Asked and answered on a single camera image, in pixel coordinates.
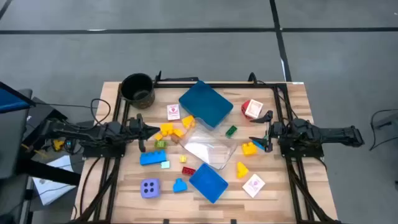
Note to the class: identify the black pumpkin face bucket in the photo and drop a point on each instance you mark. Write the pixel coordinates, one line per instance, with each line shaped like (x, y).
(136, 87)

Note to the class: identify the red toy brick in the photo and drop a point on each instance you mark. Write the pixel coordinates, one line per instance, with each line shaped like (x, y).
(188, 170)

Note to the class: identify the purple foam die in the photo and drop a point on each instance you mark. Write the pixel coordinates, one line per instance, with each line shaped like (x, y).
(150, 188)

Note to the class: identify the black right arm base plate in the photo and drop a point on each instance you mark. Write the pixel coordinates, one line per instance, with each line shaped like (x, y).
(301, 152)

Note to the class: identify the lime green toy brick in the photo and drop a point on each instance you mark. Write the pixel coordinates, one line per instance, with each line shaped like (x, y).
(160, 144)

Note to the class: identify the blue slotted plastic basket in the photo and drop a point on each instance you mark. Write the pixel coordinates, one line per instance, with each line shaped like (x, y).
(208, 183)

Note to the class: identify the black aluminium table frame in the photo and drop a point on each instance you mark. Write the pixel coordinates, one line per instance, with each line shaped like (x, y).
(248, 85)

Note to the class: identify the yellow four-stud toy block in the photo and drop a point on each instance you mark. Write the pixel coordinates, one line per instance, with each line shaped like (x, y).
(249, 149)

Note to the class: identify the dark grey floor stand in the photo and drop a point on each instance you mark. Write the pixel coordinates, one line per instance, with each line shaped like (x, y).
(387, 122)

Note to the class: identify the dark teal plastic bin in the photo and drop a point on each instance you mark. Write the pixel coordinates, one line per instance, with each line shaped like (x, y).
(205, 104)

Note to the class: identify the blue one-stud toy block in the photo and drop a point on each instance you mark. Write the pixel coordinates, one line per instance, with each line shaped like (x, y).
(179, 186)

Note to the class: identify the long blue toy block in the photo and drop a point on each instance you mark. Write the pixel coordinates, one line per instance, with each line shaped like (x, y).
(152, 158)

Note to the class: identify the red white card deck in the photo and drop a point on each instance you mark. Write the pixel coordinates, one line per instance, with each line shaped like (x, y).
(253, 185)
(173, 112)
(254, 109)

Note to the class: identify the white paper sheets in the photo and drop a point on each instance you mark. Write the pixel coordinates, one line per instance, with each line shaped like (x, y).
(53, 186)

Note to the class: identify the yellow sloped toy block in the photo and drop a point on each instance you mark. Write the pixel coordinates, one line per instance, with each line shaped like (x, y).
(242, 170)

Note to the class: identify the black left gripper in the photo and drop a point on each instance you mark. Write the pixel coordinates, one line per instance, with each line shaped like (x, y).
(136, 129)

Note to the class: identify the small yellow square brick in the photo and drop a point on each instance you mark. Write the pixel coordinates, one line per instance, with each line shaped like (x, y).
(183, 159)

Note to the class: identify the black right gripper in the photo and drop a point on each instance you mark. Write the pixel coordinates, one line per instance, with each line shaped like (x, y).
(276, 130)

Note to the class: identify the black side desk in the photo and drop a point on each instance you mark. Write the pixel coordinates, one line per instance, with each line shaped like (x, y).
(12, 140)

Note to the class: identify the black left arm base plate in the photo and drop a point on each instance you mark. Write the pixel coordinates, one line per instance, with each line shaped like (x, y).
(102, 152)

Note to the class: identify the yellow two-stud toy block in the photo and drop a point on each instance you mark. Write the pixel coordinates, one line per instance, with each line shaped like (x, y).
(188, 121)

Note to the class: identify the black monitor with blue screen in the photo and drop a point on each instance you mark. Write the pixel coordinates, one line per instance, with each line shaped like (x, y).
(12, 101)

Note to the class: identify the brown toy block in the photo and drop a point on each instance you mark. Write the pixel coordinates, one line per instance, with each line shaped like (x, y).
(175, 139)

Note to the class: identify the blue toy brick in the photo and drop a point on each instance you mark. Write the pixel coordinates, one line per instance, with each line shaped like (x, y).
(257, 145)

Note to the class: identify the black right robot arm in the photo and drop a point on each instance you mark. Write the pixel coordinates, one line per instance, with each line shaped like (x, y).
(326, 134)

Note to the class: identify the dark green toy brick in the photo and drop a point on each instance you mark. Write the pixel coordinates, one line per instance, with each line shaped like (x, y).
(231, 131)

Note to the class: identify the small yellow toy block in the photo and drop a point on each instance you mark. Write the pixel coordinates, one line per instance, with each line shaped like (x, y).
(158, 136)
(178, 132)

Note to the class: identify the big yellow stud block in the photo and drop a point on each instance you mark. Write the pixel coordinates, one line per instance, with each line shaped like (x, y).
(167, 128)

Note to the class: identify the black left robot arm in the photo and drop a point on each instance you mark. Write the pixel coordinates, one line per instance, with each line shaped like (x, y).
(90, 133)

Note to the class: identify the small light blue block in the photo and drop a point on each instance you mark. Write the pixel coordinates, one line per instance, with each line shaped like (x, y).
(165, 164)

